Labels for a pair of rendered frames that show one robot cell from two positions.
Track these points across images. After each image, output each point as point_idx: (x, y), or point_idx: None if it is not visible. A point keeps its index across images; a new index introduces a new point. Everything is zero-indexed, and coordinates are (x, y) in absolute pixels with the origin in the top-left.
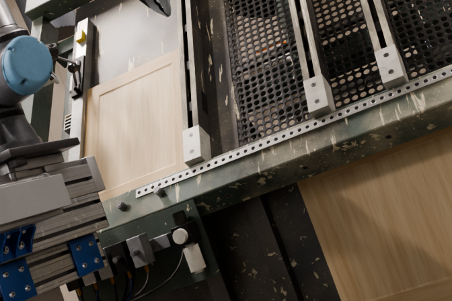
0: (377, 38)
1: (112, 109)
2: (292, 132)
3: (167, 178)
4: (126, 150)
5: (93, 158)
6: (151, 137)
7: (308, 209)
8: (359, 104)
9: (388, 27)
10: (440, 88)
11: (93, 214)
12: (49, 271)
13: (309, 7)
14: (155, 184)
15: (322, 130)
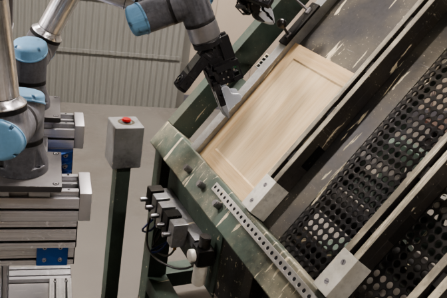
0: (420, 292)
1: (285, 84)
2: (295, 279)
3: (230, 199)
4: (254, 135)
5: (90, 195)
6: (270, 143)
7: None
8: None
9: (439, 295)
10: None
11: (62, 236)
12: (6, 254)
13: (446, 170)
14: (223, 194)
15: None
